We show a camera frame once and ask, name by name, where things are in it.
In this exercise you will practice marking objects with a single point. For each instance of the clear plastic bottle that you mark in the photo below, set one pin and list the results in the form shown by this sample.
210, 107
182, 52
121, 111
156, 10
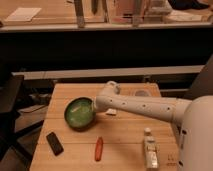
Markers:
150, 151

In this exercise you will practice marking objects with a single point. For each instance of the black rectangular phone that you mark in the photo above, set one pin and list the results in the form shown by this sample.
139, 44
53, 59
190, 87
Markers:
54, 143

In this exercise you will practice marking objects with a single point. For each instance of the small white packet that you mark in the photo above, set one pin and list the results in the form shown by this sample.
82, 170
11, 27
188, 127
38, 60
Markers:
111, 112

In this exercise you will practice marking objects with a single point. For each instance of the black chair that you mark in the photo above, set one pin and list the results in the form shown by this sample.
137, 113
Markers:
8, 115

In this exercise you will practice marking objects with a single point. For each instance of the green ceramic bowl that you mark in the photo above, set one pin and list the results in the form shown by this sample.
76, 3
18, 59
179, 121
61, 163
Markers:
79, 113

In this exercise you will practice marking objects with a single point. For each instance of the white paper sheet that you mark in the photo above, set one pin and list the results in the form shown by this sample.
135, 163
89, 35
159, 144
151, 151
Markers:
22, 14

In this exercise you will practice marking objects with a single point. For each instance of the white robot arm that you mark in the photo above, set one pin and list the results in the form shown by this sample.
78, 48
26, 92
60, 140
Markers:
194, 117

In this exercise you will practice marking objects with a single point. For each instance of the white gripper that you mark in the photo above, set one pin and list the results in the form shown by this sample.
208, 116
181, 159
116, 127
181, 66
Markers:
94, 106

